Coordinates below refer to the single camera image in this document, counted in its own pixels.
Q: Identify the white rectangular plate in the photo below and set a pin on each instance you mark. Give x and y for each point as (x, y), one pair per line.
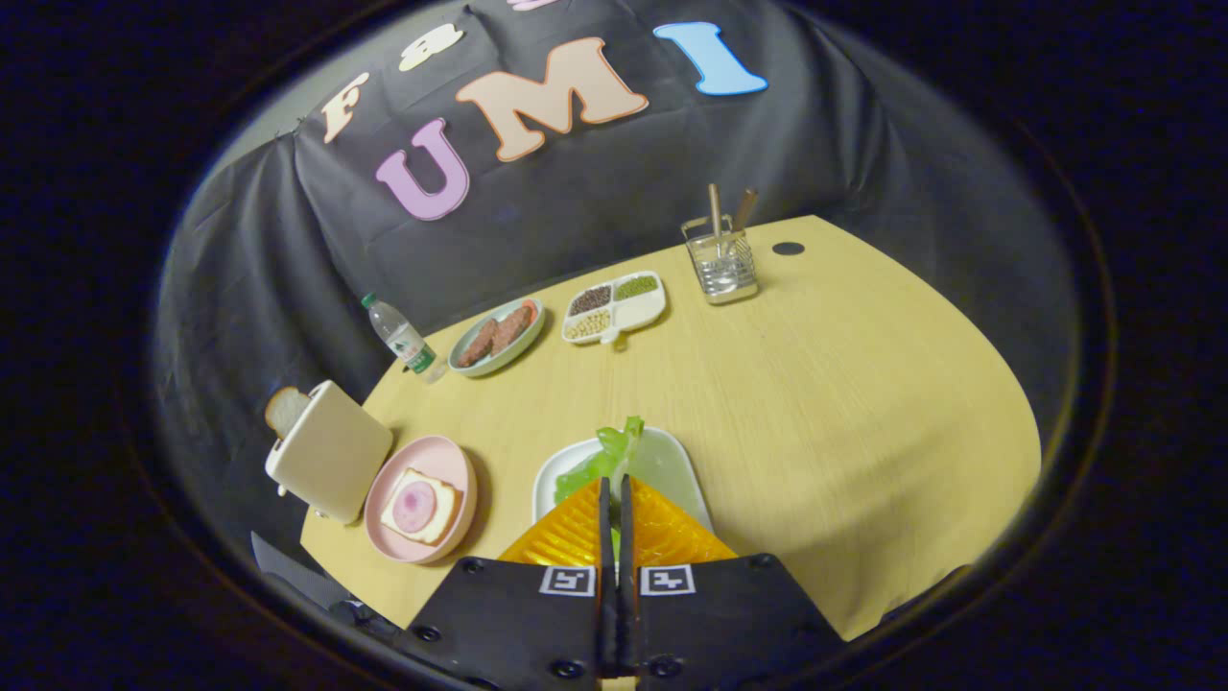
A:
(667, 465)

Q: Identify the thin wooden utensil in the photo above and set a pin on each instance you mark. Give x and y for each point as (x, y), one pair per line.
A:
(715, 211)

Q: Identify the pale green plate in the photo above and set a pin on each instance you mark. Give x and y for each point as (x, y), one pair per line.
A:
(508, 360)

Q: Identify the brown meat patty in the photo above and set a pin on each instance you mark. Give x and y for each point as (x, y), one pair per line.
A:
(511, 329)
(477, 344)

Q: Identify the yellow soybeans portion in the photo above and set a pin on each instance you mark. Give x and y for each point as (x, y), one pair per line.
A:
(588, 324)

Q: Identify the clear plastic water bottle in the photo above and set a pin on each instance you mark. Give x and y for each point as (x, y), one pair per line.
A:
(403, 338)

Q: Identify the black backdrop cloth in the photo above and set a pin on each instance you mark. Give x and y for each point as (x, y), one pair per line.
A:
(672, 163)

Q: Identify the metal utensil holder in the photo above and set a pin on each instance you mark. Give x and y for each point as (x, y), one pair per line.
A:
(724, 274)

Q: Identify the plain bread slice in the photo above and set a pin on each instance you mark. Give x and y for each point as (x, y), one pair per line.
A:
(285, 410)

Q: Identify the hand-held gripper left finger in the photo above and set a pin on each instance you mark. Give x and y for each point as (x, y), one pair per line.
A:
(537, 624)

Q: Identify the toast slice under ham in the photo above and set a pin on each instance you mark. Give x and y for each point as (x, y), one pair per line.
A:
(446, 509)

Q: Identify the wide wooden utensil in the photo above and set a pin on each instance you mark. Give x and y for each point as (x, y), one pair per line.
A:
(745, 206)

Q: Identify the pink round plate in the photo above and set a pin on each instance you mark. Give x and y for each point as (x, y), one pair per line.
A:
(436, 451)

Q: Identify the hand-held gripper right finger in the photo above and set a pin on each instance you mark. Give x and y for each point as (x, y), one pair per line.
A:
(720, 614)

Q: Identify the cream toaster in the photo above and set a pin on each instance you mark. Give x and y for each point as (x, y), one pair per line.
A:
(331, 451)

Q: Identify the pink ham slice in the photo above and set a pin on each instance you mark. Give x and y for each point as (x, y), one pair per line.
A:
(414, 507)

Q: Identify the white divided dish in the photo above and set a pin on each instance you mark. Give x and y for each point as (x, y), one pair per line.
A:
(643, 312)

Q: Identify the green lettuce leaf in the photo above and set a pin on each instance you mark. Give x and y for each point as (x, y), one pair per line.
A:
(600, 465)

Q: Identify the dark beans portion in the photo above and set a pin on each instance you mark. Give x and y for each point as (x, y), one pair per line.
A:
(590, 299)

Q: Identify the green beans portion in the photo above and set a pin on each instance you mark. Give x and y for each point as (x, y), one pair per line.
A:
(636, 287)

